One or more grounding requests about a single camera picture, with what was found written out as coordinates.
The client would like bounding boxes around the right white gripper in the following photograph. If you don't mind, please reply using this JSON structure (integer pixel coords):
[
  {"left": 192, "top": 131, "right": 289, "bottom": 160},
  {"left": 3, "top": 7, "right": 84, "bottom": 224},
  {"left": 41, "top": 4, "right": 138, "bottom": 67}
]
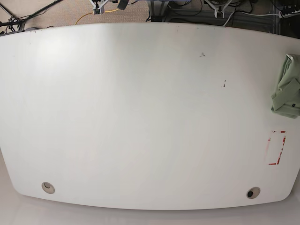
[{"left": 90, "top": 0, "right": 109, "bottom": 15}]

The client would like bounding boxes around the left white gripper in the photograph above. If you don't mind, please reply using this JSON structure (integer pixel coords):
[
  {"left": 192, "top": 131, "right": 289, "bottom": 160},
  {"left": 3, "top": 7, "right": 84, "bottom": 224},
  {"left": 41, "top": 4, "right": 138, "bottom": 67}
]
[{"left": 204, "top": 0, "right": 232, "bottom": 18}]

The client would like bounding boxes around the green T-shirt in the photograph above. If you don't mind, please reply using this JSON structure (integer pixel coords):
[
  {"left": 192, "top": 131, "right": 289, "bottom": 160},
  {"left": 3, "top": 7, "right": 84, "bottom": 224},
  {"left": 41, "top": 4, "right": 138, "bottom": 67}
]
[{"left": 271, "top": 54, "right": 300, "bottom": 119}]

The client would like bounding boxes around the white power strip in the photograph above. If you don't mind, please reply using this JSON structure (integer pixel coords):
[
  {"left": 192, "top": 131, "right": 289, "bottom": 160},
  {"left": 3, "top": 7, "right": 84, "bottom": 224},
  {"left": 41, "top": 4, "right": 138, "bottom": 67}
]
[{"left": 279, "top": 5, "right": 300, "bottom": 19}]

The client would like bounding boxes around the black tripod stand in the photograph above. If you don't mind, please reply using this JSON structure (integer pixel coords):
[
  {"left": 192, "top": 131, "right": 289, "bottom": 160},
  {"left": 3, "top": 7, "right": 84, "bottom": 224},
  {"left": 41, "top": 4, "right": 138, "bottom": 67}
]
[{"left": 0, "top": 0, "right": 62, "bottom": 36}]

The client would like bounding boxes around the red tape rectangle marking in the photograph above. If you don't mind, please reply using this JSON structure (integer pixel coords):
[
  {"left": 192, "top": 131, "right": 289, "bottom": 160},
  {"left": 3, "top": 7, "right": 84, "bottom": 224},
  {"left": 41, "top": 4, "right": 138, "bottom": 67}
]
[{"left": 265, "top": 130, "right": 286, "bottom": 165}]

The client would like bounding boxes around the yellow cable on floor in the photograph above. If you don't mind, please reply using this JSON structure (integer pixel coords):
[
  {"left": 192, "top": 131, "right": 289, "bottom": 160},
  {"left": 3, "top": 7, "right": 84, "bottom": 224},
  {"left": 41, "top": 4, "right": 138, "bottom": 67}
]
[{"left": 75, "top": 8, "right": 119, "bottom": 26}]

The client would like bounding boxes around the aluminium frame with cables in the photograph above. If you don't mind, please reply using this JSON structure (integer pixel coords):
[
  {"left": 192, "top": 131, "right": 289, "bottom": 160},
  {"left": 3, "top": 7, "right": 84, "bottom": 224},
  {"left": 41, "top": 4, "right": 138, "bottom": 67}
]
[{"left": 146, "top": 0, "right": 280, "bottom": 26}]

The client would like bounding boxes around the left table cable grommet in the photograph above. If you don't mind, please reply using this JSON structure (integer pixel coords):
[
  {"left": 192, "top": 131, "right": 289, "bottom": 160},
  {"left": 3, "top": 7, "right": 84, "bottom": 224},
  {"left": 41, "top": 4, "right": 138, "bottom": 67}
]
[{"left": 41, "top": 182, "right": 55, "bottom": 194}]

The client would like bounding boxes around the table cable grommet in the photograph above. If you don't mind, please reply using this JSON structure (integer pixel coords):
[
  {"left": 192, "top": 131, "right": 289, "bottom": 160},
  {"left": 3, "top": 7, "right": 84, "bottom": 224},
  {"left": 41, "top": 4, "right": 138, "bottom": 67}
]
[
  {"left": 246, "top": 187, "right": 261, "bottom": 199},
  {"left": 41, "top": 182, "right": 55, "bottom": 194}
]

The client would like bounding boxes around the right table cable grommet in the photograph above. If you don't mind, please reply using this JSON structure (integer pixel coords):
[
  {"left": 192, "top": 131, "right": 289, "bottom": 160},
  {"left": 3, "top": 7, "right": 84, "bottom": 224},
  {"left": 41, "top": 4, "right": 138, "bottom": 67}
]
[{"left": 246, "top": 187, "right": 261, "bottom": 199}]

